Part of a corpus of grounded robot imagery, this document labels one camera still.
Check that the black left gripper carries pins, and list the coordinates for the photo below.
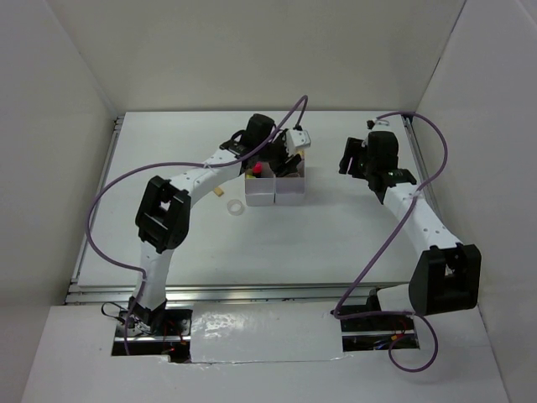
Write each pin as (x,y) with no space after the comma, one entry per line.
(281,169)

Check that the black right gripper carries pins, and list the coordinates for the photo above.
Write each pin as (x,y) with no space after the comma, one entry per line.
(355,148)

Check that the black pink highlighter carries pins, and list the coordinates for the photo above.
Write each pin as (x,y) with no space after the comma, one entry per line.
(257,170)

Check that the clear tape roll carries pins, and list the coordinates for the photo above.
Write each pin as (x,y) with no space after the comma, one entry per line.
(235,207)

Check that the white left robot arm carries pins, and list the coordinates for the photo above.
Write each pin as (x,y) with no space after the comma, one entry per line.
(163,217)

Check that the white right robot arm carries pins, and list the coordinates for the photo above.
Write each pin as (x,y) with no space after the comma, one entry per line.
(446,276)

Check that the white right organizer container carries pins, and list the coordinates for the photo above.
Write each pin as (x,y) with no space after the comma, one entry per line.
(289,183)

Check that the white organizer container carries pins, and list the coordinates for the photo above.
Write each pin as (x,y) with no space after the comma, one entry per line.
(259,192)
(289,183)

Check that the white left organizer container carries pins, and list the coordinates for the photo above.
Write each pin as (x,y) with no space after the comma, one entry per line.
(259,192)

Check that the white foil-taped panel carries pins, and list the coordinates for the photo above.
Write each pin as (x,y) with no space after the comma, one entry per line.
(271,332)

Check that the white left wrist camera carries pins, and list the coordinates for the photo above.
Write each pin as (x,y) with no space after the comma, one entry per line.
(297,140)

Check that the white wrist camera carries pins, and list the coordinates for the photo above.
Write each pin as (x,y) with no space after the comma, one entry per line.
(297,140)
(372,123)

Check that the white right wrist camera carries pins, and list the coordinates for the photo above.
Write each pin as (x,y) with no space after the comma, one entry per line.
(372,123)

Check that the aluminium frame rail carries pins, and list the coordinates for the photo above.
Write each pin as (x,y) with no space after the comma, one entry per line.
(190,294)

